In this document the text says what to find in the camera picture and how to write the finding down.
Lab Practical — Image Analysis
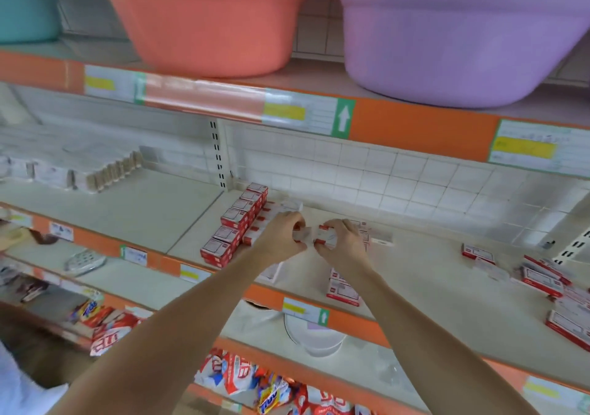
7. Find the purple plastic basin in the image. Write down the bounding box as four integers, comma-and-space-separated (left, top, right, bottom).
323, 0, 590, 110

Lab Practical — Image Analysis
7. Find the orange plastic basin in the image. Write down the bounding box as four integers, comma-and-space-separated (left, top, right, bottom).
78, 0, 325, 80

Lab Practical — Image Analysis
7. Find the white shelf with orange edges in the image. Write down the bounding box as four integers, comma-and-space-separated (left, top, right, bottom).
0, 37, 590, 415

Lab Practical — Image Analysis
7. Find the person's right forearm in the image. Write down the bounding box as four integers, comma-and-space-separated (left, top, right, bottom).
341, 264, 540, 415

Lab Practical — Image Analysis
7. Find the row of beige bundles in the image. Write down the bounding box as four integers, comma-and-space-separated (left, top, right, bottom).
0, 124, 145, 196

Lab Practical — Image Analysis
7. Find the large label with green arrow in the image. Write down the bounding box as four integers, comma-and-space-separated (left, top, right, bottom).
82, 64, 149, 106
487, 119, 590, 179
262, 90, 358, 140

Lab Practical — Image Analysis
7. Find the pile of small colourful packets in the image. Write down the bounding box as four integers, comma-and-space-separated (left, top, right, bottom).
69, 295, 370, 415

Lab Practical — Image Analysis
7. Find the teal plastic basin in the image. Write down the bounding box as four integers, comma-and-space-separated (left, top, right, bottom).
0, 0, 66, 45

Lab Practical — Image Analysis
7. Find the small price label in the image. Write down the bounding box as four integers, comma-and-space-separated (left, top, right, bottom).
522, 376, 590, 415
120, 245, 149, 268
7, 209, 35, 231
280, 296, 332, 327
178, 263, 214, 286

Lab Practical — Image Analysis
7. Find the white perforated shelf upright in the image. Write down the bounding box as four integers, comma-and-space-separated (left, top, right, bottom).
207, 119, 232, 193
553, 226, 590, 266

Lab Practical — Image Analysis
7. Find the person's left forearm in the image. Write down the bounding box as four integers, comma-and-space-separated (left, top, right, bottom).
50, 249, 278, 415

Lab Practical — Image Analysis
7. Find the white handwritten label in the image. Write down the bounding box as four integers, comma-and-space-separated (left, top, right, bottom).
48, 221, 76, 244

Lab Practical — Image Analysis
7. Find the person's left hand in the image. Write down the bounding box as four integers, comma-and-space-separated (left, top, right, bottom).
247, 212, 308, 266

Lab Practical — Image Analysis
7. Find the pile of red white boxes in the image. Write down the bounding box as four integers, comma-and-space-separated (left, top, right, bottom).
461, 242, 590, 352

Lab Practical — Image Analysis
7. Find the person's right hand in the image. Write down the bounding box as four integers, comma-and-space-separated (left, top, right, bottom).
313, 218, 370, 279

